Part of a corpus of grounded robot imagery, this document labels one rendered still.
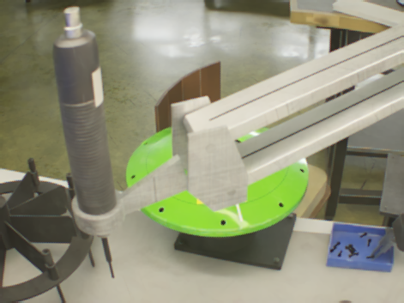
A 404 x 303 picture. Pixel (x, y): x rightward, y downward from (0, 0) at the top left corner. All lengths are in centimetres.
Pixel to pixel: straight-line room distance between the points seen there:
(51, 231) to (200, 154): 52
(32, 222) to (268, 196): 41
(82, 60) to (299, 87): 20
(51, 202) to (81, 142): 56
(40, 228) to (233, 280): 35
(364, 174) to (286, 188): 190
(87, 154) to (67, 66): 8
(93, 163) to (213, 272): 53
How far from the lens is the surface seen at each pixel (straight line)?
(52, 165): 285
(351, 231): 104
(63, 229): 93
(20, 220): 94
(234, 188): 50
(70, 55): 40
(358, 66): 50
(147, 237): 102
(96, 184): 46
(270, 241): 99
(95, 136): 44
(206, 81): 166
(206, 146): 46
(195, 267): 96
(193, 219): 82
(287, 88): 49
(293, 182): 89
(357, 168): 279
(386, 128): 263
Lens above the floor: 162
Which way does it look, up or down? 35 degrees down
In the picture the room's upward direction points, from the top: straight up
